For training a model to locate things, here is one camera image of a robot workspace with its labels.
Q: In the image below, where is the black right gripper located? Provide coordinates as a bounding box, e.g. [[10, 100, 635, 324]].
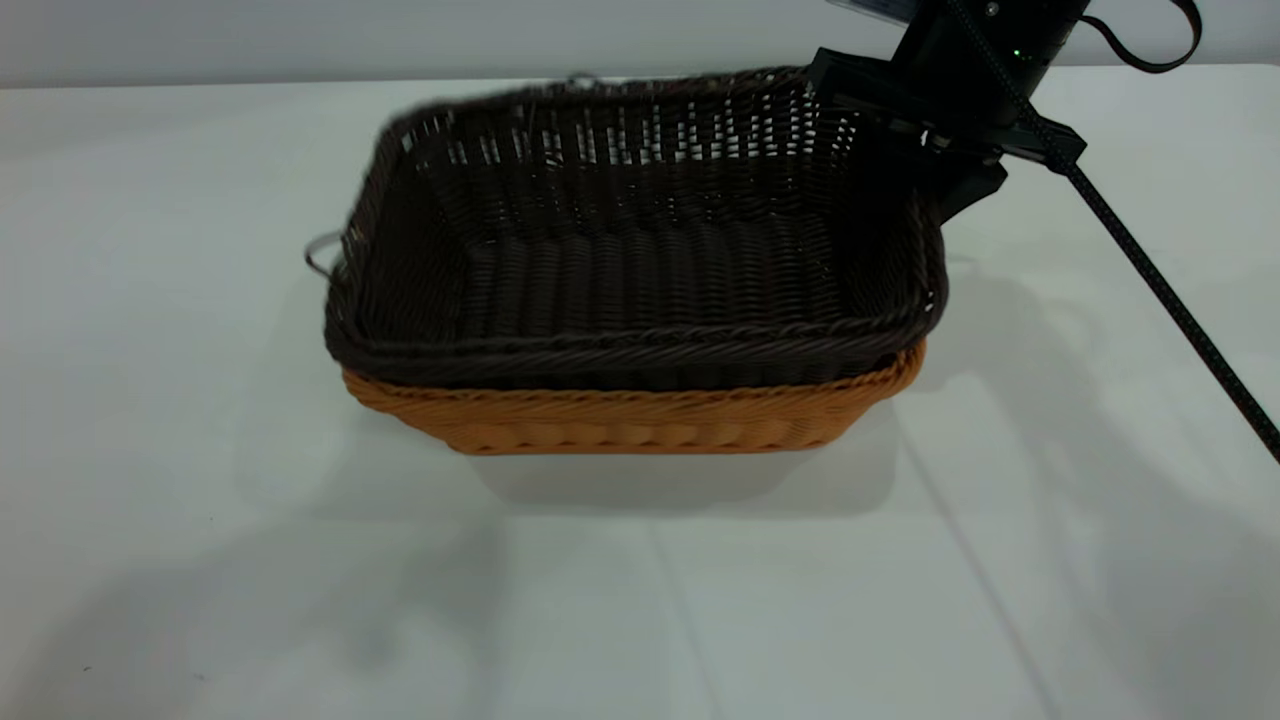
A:
[[806, 45, 1089, 224]]

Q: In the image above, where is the dark brown wicker basket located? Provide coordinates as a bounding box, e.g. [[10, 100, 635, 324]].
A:
[[304, 64, 950, 392]]

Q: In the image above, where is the light brown wicker basket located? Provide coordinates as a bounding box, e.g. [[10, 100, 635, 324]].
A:
[[341, 339, 928, 457]]

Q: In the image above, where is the black braided cable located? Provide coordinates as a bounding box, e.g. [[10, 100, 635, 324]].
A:
[[945, 0, 1280, 464]]

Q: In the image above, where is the black looped flat cable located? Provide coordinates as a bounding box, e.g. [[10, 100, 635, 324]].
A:
[[1078, 0, 1203, 75]]

